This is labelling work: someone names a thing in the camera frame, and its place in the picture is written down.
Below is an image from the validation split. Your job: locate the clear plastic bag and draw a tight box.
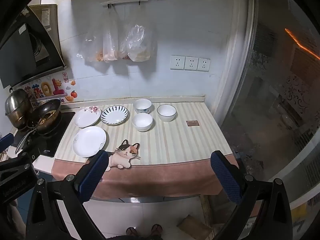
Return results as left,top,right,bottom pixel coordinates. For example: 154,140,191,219
102,6,119,63
77,10,105,62
119,5,152,62

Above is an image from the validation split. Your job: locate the black range hood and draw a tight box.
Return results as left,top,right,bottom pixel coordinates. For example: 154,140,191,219
0,4,68,88

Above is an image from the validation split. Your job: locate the glass sliding door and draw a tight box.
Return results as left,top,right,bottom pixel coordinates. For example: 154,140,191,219
220,0,320,205

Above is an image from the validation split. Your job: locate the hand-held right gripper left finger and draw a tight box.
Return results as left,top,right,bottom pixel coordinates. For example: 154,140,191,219
26,150,110,240

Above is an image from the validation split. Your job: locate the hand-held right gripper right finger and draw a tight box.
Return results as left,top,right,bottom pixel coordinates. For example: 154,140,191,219
210,150,293,240

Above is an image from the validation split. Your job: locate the blue print white bowl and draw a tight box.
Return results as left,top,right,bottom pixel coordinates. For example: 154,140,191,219
133,99,152,115

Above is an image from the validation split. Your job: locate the dark rimmed white bowl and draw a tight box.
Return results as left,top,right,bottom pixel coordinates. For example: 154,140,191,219
157,104,177,122

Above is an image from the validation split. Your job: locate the plain white bowl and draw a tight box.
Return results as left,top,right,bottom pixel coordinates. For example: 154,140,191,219
132,113,153,132

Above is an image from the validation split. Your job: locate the stainless steel lidded pot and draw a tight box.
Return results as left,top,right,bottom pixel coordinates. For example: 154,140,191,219
4,88,34,130

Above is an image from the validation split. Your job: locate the striped cat table mat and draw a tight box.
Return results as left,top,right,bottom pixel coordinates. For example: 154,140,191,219
51,101,239,198

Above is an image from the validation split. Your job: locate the wall hook rail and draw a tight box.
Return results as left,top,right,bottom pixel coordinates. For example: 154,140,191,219
101,0,165,6

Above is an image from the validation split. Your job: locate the blue striped plate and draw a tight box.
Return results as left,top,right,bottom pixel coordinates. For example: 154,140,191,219
101,105,129,125

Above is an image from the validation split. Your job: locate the brown cardboard piece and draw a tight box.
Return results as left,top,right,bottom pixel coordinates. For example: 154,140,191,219
176,214,213,240

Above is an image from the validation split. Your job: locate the person's right foot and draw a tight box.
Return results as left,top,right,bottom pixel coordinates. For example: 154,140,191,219
151,224,163,237

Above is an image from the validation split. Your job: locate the floral print plate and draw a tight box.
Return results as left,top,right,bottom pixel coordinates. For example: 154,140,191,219
74,106,102,128

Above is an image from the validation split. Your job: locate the white wall outlet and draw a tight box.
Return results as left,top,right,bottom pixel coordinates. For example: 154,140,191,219
184,56,199,71
170,55,185,70
197,58,211,72

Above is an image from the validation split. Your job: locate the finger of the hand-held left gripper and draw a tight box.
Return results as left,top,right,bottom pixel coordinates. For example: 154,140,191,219
0,133,14,153

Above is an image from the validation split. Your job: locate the cartoon wall sticker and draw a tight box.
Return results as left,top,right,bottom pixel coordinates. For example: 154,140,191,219
24,72,78,104

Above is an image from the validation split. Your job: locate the dark wok with handle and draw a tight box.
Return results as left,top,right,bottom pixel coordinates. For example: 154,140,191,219
15,99,62,154

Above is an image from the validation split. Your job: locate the black induction cooktop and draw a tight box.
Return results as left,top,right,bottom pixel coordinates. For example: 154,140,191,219
7,111,76,158

